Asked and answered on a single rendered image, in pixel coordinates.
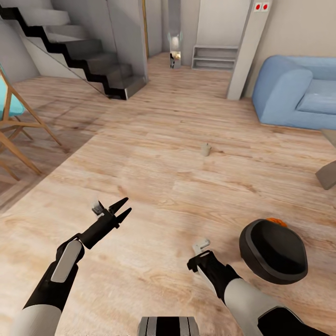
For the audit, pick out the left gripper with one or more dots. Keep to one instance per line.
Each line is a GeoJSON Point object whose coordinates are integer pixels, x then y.
{"type": "Point", "coordinates": [109, 221]}

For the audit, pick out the cauldron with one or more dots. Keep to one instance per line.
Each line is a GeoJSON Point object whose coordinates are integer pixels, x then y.
{"type": "Point", "coordinates": [273, 252]}

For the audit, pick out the robot trunk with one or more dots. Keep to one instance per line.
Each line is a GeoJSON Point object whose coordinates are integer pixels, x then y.
{"type": "Point", "coordinates": [168, 326]}

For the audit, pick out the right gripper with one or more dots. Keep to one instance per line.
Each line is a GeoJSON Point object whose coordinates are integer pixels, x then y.
{"type": "Point", "coordinates": [192, 263]}

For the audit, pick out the pumpkin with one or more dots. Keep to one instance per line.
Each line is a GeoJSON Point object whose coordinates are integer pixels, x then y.
{"type": "Point", "coordinates": [278, 221]}

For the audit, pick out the pillar candle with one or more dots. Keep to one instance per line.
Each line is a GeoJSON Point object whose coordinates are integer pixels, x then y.
{"type": "Point", "coordinates": [206, 149]}

